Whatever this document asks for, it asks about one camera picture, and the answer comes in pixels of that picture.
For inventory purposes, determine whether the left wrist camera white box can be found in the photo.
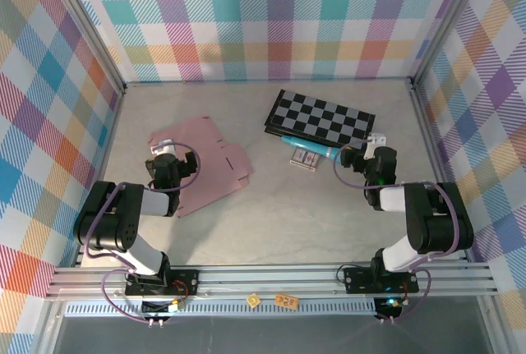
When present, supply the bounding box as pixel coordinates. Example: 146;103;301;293
150;139;177;157

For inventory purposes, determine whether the aluminium frame post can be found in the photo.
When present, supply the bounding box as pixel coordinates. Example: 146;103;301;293
478;296;505;354
408;0;494;90
32;298;67;354
40;0;127;96

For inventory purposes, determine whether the right front aluminium frame post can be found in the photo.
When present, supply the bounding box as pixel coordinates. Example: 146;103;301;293
478;296;505;354

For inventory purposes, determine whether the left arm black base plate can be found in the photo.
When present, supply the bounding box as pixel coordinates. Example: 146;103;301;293
125;268;201;297

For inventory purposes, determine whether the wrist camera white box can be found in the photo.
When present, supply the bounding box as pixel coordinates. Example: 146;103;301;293
150;139;177;157
367;132;387;156

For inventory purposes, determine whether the right side aluminium frame rail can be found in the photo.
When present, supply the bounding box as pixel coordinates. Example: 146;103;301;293
409;80;472;264

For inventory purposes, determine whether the aluminium frame rail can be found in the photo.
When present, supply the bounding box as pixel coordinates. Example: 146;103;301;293
122;76;414;86
409;80;472;264

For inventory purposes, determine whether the wide aluminium mounting rail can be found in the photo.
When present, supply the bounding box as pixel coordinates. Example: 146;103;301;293
44;261;501;300

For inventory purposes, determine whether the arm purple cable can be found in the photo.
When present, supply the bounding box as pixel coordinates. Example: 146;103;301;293
332;146;461;325
84;140;202;324

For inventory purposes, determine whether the slotted grey cable duct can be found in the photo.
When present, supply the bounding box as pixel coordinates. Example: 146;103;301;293
63;298;379;318

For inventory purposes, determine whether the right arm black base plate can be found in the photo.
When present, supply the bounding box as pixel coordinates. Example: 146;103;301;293
343;265;420;294

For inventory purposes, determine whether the playing card pack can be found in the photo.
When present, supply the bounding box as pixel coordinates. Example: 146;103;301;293
289;146;322;172

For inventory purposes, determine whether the black grey folding chessboard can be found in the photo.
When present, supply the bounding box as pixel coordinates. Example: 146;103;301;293
263;89;377;145

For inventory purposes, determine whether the rear aluminium frame rail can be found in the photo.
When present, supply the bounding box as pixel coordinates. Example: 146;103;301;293
122;76;414;86

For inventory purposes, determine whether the left front aluminium frame post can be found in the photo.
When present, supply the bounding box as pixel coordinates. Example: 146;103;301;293
32;298;67;354

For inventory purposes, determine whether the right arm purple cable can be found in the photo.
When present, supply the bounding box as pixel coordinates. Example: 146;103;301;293
332;146;461;325

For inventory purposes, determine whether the left rear aluminium frame post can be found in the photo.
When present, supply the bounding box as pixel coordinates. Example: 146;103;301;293
40;0;127;96

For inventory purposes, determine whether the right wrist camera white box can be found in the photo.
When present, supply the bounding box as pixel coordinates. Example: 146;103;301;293
367;132;387;156

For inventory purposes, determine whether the right rear aluminium frame post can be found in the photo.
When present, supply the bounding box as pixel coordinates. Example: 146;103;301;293
408;0;494;90

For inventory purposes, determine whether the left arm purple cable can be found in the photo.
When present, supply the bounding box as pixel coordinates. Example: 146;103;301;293
84;140;202;324

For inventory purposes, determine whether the pink paper box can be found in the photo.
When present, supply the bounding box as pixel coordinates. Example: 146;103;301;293
148;114;254;218

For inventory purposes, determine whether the teal marker pen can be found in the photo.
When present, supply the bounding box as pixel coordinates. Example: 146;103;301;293
280;135;344;161

